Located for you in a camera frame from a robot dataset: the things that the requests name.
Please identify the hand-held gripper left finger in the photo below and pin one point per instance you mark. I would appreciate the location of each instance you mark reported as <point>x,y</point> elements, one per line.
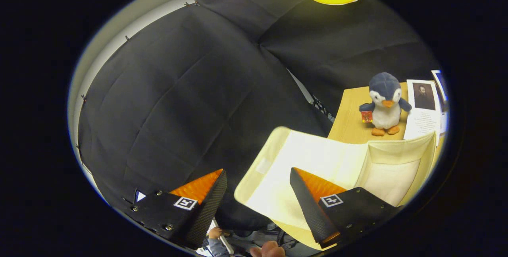
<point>208,209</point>

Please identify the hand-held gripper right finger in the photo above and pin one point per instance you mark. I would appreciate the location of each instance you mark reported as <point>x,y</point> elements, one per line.
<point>309,209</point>

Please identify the beige fabric storage box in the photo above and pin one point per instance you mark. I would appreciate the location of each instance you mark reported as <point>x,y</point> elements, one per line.
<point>317,153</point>

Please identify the grey penguin plush toy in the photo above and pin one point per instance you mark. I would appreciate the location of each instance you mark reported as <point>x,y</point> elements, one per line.
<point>385,106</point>

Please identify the portrait cover book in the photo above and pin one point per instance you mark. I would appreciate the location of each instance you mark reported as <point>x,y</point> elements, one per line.
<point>424,114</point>

